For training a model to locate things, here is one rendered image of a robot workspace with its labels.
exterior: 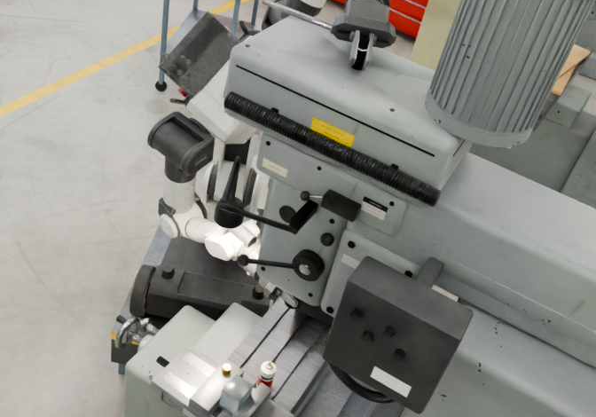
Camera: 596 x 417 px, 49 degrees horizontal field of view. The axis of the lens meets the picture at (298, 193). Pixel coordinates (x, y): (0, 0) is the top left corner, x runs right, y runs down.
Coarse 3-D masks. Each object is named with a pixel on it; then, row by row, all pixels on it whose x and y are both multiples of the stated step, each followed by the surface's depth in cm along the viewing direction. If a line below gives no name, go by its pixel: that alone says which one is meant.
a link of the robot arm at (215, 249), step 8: (216, 224) 185; (208, 232) 181; (216, 232) 184; (224, 232) 186; (208, 240) 178; (216, 240) 175; (224, 240) 174; (208, 248) 180; (216, 248) 177; (224, 248) 174; (232, 248) 174; (216, 256) 179; (224, 256) 176; (232, 256) 176
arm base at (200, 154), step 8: (176, 112) 178; (160, 120) 176; (168, 120) 176; (176, 120) 178; (184, 120) 177; (152, 128) 175; (184, 128) 177; (192, 128) 176; (152, 136) 175; (192, 136) 179; (200, 136) 175; (208, 136) 175; (200, 144) 173; (208, 144) 174; (192, 152) 171; (200, 152) 173; (208, 152) 177; (184, 160) 171; (192, 160) 172; (200, 160) 176; (208, 160) 180; (184, 168) 172; (192, 168) 175; (200, 168) 179
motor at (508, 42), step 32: (480, 0) 103; (512, 0) 99; (544, 0) 97; (576, 0) 98; (480, 32) 104; (512, 32) 101; (544, 32) 100; (576, 32) 103; (448, 64) 112; (480, 64) 105; (512, 64) 104; (544, 64) 104; (448, 96) 112; (480, 96) 108; (512, 96) 107; (544, 96) 109; (448, 128) 114; (480, 128) 111; (512, 128) 112
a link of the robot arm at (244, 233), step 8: (248, 224) 179; (232, 232) 177; (240, 232) 173; (248, 232) 172; (256, 232) 179; (232, 240) 175; (240, 240) 175; (248, 240) 171; (240, 248) 174; (248, 248) 172
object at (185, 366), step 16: (192, 352) 173; (176, 368) 169; (192, 368) 169; (208, 368) 170; (160, 384) 164; (176, 384) 165; (192, 384) 166; (160, 400) 167; (176, 400) 162; (256, 400) 161; (192, 416) 162; (224, 416) 160; (240, 416) 157; (256, 416) 162; (272, 416) 163; (288, 416) 164
